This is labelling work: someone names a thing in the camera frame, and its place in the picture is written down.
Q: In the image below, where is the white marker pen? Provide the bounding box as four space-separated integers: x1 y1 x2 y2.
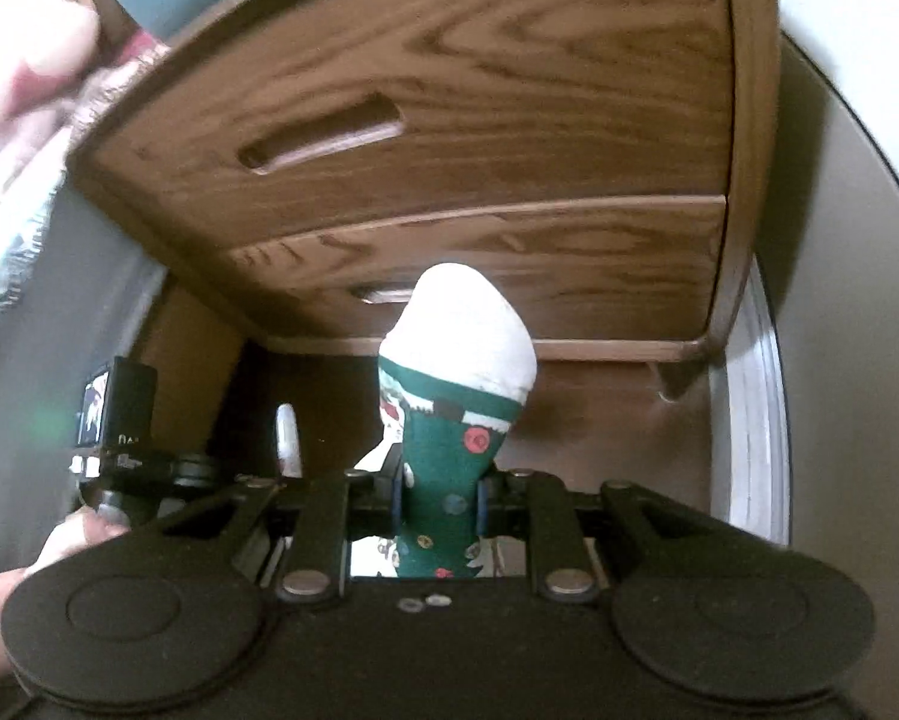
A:
275 403 303 478

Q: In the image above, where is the floral bed sheet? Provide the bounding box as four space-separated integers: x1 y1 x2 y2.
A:
0 2 168 316

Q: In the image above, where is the wooden nightstand with drawers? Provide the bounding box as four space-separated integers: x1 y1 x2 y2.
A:
67 0 781 388

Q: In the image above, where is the Christmas tree print sock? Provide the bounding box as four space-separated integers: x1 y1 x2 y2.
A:
350 263 537 578

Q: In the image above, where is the person's left hand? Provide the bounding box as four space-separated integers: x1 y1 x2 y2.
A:
0 507 130 681

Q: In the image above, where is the white door frame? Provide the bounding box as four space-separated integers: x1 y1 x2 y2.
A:
708 265 791 546

